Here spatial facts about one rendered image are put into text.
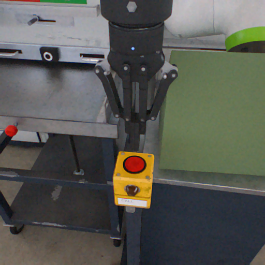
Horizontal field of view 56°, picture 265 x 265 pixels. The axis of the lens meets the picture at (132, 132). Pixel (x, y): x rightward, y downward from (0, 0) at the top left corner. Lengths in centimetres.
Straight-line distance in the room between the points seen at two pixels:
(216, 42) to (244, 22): 67
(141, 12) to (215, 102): 32
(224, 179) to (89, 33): 66
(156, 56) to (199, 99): 23
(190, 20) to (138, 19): 40
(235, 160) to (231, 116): 15
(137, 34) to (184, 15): 38
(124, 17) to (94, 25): 64
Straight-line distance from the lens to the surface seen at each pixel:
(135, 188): 52
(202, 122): 61
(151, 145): 79
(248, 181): 76
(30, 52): 108
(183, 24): 71
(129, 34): 33
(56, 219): 135
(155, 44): 35
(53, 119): 77
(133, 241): 79
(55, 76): 98
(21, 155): 195
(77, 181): 99
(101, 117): 74
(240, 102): 60
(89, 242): 145
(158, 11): 33
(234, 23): 68
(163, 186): 74
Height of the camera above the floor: 130
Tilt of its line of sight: 42 degrees down
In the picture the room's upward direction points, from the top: straight up
